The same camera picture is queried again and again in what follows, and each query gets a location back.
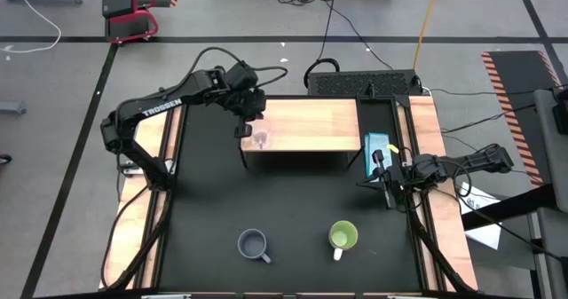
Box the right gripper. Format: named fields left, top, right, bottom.
left=356, top=150, right=416, bottom=209

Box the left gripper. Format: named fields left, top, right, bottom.
left=230, top=88, right=267, bottom=139

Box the clear glass cup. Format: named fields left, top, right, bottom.
left=251, top=119, right=272, bottom=151

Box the grey-blue ceramic mug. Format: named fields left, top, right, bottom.
left=237, top=227, right=272, bottom=264

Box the wooden shelf with black legs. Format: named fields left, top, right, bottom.
left=239, top=98, right=363, bottom=171

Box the folded blue cloth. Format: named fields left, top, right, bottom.
left=363, top=132, right=394, bottom=178

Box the green ribbed mug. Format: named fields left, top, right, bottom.
left=327, top=219, right=359, bottom=262

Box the black computer case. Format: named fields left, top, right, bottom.
left=307, top=69, right=423, bottom=98

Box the white paper sheet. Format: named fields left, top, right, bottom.
left=456, top=181, right=503, bottom=250

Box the black metal beam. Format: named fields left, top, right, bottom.
left=461, top=183, right=558, bottom=232

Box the red and black stool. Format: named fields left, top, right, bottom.
left=101, top=0, right=160, bottom=45

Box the large black orange-striped ramp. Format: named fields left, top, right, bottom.
left=481, top=50, right=564, bottom=188

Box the black aluminium table frame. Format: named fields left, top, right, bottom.
left=99, top=92, right=478, bottom=299

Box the black looped cable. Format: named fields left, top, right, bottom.
left=304, top=58, right=342, bottom=90

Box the yellow cable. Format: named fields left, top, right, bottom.
left=412, top=0, right=443, bottom=72

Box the white cable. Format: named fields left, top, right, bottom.
left=0, top=0, right=62, bottom=54

